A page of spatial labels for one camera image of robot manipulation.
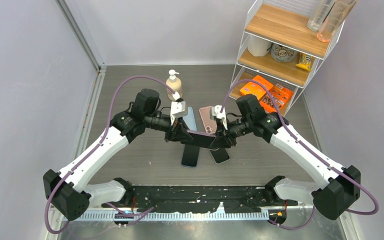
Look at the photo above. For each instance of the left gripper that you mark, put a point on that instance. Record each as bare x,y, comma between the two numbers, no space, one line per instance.
178,132

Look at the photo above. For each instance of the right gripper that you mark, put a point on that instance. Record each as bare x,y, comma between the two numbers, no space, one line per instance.
221,141

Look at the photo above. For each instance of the black smartphone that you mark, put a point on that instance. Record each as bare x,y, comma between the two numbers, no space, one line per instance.
220,155

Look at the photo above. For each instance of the dark phone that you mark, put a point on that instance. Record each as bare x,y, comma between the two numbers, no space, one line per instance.
200,139

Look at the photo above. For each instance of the light blue phone case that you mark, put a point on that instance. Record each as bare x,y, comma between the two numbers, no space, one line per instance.
189,119

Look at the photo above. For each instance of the pink phone case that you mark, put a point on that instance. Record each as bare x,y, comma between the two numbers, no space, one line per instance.
210,125

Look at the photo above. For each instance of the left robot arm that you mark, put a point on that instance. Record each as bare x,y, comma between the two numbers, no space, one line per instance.
69,190

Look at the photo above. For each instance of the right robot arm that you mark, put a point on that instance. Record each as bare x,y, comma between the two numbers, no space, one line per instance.
334,187

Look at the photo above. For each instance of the cream lotion pump bottle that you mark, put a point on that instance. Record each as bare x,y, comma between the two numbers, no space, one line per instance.
174,82

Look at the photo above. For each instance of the orange cardboard box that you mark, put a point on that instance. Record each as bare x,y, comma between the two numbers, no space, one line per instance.
281,95

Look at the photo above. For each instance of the white paper roll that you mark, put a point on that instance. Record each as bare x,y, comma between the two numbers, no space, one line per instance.
258,47

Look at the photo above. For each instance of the cartoon printed tin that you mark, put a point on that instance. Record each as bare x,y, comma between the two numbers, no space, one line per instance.
283,54

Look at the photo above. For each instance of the yellow snack packet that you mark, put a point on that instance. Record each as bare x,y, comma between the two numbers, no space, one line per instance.
304,61

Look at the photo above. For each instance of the clear plastic bottle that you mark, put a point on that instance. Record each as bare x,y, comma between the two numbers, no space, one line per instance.
320,14

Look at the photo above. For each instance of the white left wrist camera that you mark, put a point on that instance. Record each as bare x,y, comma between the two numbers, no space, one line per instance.
178,108

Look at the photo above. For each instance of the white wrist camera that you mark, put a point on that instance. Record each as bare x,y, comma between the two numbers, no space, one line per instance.
178,108
218,114

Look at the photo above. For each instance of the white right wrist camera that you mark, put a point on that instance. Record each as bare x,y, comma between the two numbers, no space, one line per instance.
218,114

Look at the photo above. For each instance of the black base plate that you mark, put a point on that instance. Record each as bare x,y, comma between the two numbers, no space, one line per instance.
201,199

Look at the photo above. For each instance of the white wire shelf rack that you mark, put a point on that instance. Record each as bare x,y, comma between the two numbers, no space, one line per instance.
282,22

